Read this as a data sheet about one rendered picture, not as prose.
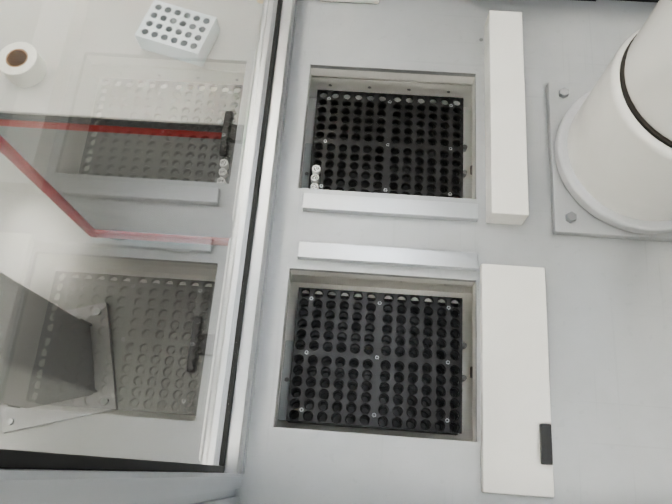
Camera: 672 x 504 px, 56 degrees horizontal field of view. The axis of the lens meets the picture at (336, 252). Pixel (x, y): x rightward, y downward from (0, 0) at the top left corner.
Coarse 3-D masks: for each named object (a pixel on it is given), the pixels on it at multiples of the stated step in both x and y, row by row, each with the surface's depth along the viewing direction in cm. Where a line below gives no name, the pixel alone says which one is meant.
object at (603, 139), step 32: (640, 32) 67; (640, 64) 65; (576, 96) 88; (608, 96) 71; (640, 96) 66; (576, 128) 81; (608, 128) 72; (640, 128) 68; (576, 160) 81; (608, 160) 74; (640, 160) 70; (576, 192) 82; (608, 192) 78; (640, 192) 74; (576, 224) 82; (608, 224) 82; (640, 224) 80
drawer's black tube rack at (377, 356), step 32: (320, 320) 84; (352, 320) 84; (384, 320) 87; (416, 320) 87; (448, 320) 84; (320, 352) 82; (352, 352) 82; (384, 352) 86; (416, 352) 85; (448, 352) 82; (320, 384) 81; (352, 384) 84; (384, 384) 84; (416, 384) 81; (448, 384) 81; (320, 416) 83; (352, 416) 82; (384, 416) 79; (416, 416) 79; (448, 416) 79
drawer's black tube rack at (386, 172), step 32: (352, 96) 95; (384, 96) 96; (416, 96) 95; (320, 128) 97; (352, 128) 94; (384, 128) 93; (416, 128) 93; (448, 128) 93; (352, 160) 92; (384, 160) 92; (416, 160) 95; (448, 160) 92; (384, 192) 90; (416, 192) 90; (448, 192) 90
